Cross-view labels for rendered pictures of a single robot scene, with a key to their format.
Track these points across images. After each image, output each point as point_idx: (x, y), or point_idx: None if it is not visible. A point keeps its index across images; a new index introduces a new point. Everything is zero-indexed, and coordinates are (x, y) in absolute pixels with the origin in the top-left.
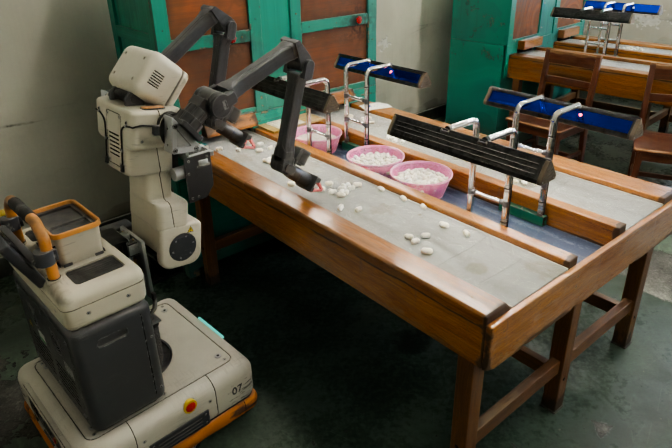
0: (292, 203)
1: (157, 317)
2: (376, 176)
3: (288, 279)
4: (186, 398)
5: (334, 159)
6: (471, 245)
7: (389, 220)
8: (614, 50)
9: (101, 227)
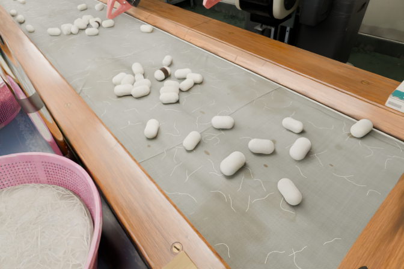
0: (149, 0)
1: (257, 27)
2: (14, 35)
3: None
4: None
5: (43, 69)
6: None
7: (62, 5)
8: None
9: None
